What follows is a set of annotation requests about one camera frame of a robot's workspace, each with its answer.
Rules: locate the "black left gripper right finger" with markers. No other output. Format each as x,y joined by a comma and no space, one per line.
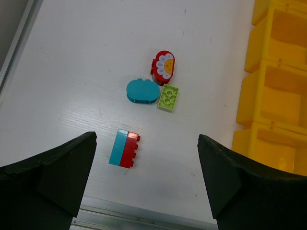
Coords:
247,195

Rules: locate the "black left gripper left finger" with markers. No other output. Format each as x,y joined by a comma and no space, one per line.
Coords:
44,192

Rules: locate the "yellow divided plastic bin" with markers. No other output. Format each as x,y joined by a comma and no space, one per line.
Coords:
273,99

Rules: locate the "teal rectangular lego brick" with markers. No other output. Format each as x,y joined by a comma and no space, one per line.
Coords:
118,147

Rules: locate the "red studded lego brick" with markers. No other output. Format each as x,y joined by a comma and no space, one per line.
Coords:
130,147

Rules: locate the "lime green lego brick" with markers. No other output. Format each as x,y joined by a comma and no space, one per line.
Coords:
168,97

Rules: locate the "teal rounded lego brick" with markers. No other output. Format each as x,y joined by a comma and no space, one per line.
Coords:
142,91

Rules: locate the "red flower lego brick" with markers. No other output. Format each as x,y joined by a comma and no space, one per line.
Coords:
163,66

